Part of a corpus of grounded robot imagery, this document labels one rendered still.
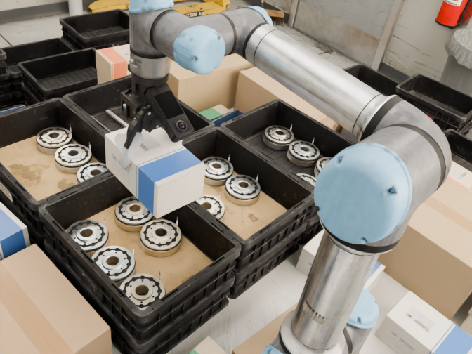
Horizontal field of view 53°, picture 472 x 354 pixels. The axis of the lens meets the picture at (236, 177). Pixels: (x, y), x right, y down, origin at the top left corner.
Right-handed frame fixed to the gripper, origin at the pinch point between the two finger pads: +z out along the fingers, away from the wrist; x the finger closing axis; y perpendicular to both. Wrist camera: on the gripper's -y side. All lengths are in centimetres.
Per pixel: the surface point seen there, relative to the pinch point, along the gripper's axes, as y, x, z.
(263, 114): 23, -61, 21
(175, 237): -3.0, -5.1, 25.0
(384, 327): -49, -37, 37
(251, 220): -7.5, -27.6, 28.0
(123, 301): -16.0, 17.8, 18.0
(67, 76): 145, -47, 61
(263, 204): -4.4, -35.2, 28.0
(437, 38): 79, -314, 65
